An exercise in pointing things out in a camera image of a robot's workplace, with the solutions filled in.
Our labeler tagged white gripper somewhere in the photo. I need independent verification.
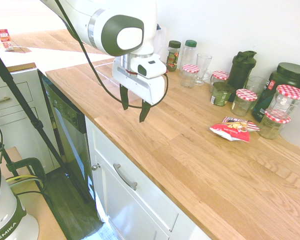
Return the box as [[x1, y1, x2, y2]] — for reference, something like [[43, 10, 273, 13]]
[[111, 56, 166, 124]]

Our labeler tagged red white chip bag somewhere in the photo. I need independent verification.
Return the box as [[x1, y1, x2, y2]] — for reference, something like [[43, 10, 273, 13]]
[[209, 116, 261, 143]]

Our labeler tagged clear plastic rectangular container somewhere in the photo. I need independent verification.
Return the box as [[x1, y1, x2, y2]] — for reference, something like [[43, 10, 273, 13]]
[[93, 61, 121, 86]]

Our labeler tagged spice jar dark lid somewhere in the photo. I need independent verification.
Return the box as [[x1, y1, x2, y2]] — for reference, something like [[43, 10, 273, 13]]
[[166, 40, 182, 73]]

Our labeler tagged glass jar red checked lid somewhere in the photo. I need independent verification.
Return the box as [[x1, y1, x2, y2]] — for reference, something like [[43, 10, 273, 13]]
[[230, 88, 259, 117], [180, 64, 200, 89], [265, 84, 300, 119], [210, 70, 230, 94], [256, 110, 292, 140]]

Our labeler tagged clear pitcher blue lid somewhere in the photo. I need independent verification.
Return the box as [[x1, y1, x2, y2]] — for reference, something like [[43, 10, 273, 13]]
[[154, 23, 169, 63]]

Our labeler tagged black steel dishwasher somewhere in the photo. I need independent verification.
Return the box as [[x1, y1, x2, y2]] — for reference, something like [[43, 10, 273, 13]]
[[40, 74, 97, 204]]

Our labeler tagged clear bottle green lid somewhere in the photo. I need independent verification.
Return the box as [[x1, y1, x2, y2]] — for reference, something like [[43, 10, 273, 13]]
[[178, 39, 198, 77]]

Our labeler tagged tall glass mug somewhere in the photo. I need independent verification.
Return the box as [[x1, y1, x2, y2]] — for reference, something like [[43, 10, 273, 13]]
[[194, 53, 213, 87]]

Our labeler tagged small jar dark green lid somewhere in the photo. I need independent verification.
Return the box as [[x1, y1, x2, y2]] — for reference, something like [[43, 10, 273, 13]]
[[210, 81, 235, 107]]

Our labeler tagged dark green shaker bottle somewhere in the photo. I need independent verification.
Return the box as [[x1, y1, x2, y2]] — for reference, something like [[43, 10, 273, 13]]
[[226, 50, 258, 103]]

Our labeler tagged dark green clamp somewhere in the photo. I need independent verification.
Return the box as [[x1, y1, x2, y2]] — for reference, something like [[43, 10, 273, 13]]
[[4, 157, 48, 191]]

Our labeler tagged white drawer cabinet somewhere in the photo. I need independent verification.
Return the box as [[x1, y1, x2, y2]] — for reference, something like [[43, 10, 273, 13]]
[[0, 62, 63, 176]]

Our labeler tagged clear glass tumbler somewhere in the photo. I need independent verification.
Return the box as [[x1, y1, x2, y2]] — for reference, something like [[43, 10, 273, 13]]
[[244, 75, 269, 101]]

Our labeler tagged wooden robot platform board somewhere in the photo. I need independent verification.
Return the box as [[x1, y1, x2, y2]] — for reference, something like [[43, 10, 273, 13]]
[[0, 146, 68, 240]]

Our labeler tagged red white carton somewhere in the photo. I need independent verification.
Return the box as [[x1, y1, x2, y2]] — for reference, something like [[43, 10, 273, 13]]
[[0, 28, 15, 52]]

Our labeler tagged large dark protein tub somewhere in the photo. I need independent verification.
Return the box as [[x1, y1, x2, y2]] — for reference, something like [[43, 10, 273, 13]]
[[251, 62, 300, 124]]

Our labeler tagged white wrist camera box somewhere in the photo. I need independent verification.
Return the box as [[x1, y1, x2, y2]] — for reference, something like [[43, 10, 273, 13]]
[[129, 54, 167, 80]]

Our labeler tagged silver drawer handle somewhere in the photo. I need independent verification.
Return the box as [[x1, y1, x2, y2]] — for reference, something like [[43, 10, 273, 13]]
[[112, 163, 139, 192]]

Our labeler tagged white drawer with metal handle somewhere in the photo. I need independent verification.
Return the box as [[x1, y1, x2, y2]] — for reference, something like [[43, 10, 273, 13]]
[[84, 115, 211, 240]]

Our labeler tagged black camera tripod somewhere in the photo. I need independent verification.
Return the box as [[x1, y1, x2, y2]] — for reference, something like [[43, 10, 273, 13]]
[[0, 42, 91, 204]]

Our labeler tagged yellow cable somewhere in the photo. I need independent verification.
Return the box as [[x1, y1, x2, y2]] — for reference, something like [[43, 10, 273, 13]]
[[5, 174, 44, 188]]

